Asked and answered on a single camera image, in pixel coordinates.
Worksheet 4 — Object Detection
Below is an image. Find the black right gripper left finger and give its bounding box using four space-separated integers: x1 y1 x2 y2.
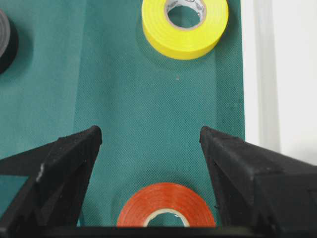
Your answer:
0 125 102 238

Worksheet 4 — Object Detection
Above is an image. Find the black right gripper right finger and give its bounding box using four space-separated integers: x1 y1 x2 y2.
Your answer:
200 126 317 238

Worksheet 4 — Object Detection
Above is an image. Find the red tape roll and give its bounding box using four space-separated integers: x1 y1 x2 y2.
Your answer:
116 182 216 228

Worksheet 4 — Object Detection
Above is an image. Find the yellow tape roll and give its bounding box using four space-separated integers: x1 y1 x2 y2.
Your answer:
141 0 229 60

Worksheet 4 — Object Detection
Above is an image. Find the white plastic case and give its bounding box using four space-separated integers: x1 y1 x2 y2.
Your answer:
241 0 317 165

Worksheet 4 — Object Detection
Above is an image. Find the black tape roll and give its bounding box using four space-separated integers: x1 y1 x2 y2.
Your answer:
0 9 19 74

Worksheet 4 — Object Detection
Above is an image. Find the green table cloth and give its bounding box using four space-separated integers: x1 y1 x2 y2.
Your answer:
0 0 245 226

